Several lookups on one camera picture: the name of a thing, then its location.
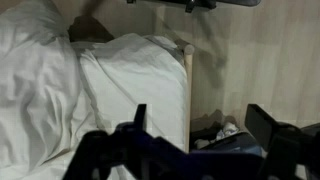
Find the white duvet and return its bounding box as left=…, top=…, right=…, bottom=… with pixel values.
left=0, top=0, right=83, bottom=169

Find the crumpled white cloth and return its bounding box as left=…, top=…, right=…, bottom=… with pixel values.
left=215, top=121, right=240, bottom=142

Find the blue ribbed suitcase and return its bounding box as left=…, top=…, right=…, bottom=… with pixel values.
left=199, top=131, right=264, bottom=158

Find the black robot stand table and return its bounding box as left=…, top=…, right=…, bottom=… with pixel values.
left=125, top=0, right=263, bottom=14

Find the light wooden bed frame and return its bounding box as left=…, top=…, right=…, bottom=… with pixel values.
left=175, top=39, right=196, bottom=154

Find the white bedsheet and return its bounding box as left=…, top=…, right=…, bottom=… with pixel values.
left=19, top=32, right=188, bottom=180

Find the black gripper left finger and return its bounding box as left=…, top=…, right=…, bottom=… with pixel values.
left=133, top=103, right=148, bottom=132

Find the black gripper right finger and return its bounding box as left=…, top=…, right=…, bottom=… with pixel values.
left=244, top=103, right=284, bottom=152

